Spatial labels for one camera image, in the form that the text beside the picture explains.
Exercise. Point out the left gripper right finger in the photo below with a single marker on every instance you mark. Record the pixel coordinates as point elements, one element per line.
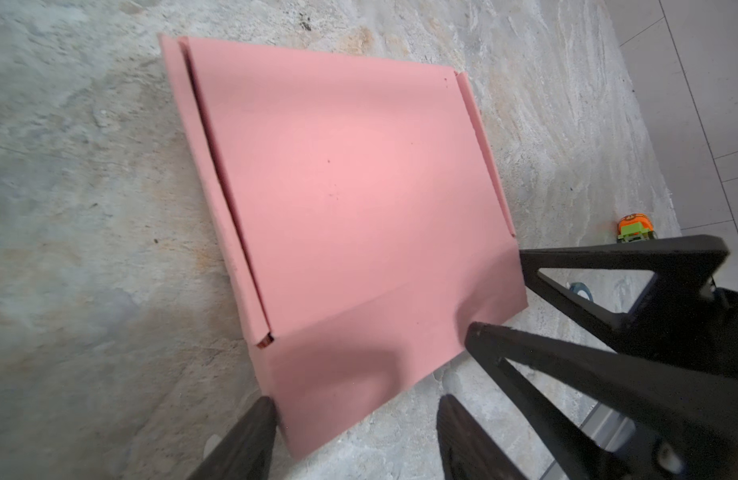
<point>466,450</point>

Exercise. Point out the pink paper box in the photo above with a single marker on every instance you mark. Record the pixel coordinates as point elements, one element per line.
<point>360,215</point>

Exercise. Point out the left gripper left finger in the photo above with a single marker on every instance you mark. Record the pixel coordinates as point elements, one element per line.
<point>246,450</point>

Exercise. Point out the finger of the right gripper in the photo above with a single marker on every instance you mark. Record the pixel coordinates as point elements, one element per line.
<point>679,318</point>
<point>686,421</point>

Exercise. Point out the orange green small toy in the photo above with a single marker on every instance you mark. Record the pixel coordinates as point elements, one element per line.
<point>635,227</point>

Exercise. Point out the blue poker chip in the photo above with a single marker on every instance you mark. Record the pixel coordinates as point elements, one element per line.
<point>581,289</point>

